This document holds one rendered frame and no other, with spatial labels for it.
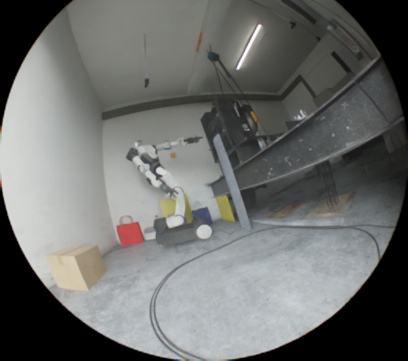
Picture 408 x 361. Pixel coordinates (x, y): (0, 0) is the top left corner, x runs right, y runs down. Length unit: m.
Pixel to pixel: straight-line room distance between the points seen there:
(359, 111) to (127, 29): 2.67
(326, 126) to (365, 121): 0.24
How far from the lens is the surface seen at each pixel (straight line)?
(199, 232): 1.60
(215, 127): 1.75
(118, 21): 2.53
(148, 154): 1.87
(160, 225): 1.79
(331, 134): 0.85
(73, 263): 1.15
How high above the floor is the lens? 0.47
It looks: 16 degrees up
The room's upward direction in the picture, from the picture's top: 18 degrees counter-clockwise
